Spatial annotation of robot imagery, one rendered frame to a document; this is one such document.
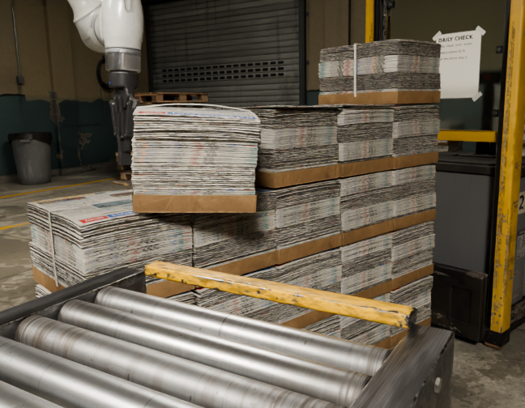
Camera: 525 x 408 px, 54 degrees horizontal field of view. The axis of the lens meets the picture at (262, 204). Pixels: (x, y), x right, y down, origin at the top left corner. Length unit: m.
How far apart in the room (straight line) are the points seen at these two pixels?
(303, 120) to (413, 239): 0.77
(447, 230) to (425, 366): 2.10
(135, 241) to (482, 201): 1.73
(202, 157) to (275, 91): 7.77
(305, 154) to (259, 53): 7.60
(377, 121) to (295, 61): 6.98
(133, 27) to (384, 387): 1.10
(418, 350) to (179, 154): 0.76
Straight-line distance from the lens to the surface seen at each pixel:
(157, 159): 1.20
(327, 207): 1.68
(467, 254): 2.64
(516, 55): 2.31
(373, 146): 1.82
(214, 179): 1.21
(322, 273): 1.69
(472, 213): 2.59
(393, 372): 0.57
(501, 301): 2.45
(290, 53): 8.85
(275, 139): 1.48
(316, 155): 1.61
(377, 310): 0.67
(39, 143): 8.31
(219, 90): 9.58
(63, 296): 0.83
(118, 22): 1.40
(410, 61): 2.00
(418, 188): 2.09
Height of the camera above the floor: 1.07
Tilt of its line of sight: 11 degrees down
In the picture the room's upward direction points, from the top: 1 degrees counter-clockwise
